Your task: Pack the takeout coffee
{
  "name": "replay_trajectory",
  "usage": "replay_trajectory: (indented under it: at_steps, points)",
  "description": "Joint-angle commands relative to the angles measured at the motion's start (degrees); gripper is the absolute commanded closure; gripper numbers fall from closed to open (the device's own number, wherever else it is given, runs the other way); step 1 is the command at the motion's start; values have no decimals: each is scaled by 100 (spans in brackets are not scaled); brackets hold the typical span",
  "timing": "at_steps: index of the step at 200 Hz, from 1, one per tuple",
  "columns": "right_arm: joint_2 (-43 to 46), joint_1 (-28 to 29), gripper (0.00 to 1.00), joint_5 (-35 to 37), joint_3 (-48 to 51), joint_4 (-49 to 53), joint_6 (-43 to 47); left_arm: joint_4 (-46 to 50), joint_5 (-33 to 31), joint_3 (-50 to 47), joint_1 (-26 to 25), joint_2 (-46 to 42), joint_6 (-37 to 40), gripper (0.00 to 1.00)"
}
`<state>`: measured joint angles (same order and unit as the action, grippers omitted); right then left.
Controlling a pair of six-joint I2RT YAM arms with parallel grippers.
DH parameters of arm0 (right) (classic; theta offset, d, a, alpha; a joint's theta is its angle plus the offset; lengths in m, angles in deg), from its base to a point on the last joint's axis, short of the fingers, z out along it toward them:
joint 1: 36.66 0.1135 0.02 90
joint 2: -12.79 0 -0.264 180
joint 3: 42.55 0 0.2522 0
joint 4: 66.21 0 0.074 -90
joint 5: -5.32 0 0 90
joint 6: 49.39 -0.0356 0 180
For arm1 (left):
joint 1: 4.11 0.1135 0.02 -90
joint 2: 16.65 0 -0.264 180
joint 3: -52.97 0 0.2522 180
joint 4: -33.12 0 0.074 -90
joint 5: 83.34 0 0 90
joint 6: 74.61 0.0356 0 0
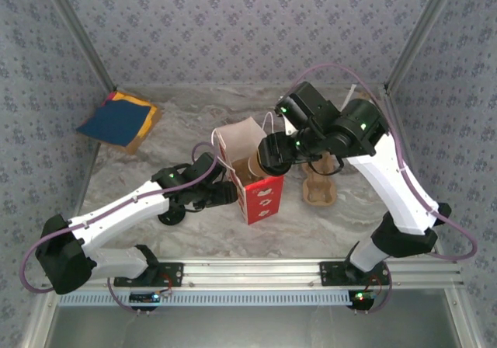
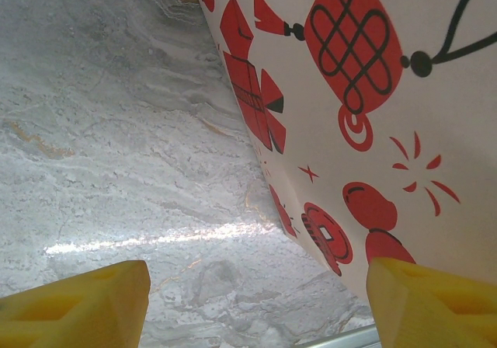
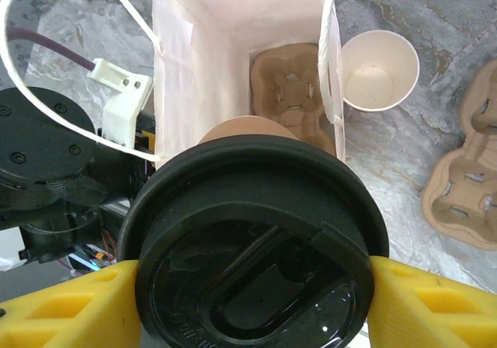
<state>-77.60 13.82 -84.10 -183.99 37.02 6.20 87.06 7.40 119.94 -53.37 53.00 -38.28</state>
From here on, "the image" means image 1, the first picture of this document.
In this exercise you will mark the white wrapped straw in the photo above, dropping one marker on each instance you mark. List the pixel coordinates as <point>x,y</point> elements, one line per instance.
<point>349,95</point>

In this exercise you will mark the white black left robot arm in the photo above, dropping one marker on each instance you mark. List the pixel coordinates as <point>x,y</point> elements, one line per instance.
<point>116,212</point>

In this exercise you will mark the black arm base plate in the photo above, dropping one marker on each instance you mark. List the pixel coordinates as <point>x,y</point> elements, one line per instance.
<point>330,274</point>
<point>174,274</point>

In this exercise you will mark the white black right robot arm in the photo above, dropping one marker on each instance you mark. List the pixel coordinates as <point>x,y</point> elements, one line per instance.
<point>388,177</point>

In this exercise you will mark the small circuit board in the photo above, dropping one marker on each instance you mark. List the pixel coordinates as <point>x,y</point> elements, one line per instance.
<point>363,296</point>
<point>145,296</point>

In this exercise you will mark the brown paper cup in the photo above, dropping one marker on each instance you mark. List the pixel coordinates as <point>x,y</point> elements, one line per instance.
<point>256,167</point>

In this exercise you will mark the aluminium frame post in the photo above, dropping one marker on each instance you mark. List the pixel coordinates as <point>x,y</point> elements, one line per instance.
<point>423,33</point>
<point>77,33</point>

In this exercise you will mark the grey metal panel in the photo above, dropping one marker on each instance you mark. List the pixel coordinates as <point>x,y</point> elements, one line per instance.
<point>248,328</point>

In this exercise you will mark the brown pulp cup carrier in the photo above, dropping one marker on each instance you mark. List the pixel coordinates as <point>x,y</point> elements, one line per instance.
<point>318,192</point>

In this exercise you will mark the red napkin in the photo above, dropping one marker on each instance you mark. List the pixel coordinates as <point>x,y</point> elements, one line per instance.
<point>109,97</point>

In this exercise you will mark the blue napkin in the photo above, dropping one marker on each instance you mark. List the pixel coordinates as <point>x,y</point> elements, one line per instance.
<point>112,122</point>

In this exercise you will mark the black plastic cup lid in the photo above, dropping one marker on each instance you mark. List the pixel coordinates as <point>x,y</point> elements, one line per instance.
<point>172,218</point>

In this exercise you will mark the aluminium mounting rail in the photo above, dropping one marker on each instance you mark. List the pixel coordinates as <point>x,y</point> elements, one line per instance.
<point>252,274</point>

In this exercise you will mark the white red printed paper bag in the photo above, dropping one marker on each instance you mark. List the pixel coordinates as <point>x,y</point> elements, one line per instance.
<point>264,204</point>

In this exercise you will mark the yellow napkin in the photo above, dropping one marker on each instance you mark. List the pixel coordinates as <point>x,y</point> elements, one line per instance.
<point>145,124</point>

